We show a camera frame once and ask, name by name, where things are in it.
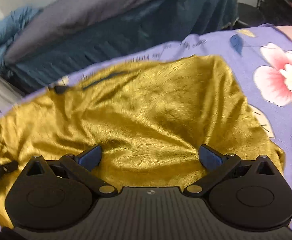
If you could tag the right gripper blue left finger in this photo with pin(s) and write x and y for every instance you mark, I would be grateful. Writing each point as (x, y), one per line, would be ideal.
(90, 158)

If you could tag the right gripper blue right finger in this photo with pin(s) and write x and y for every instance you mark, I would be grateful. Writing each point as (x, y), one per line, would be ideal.
(210, 158)

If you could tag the gold satin jacket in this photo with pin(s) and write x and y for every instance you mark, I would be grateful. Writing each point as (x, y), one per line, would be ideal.
(150, 118)

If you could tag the purple floral bed sheet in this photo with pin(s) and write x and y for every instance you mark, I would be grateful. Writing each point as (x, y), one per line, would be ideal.
(261, 61)

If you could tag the blue quilt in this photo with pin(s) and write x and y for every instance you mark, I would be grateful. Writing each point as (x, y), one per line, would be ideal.
(10, 28)

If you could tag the grey duvet on bed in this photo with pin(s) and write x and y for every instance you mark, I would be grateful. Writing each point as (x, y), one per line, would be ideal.
(62, 18)

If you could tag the teal bed skirt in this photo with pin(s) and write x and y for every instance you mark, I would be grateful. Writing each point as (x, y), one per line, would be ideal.
(139, 29)

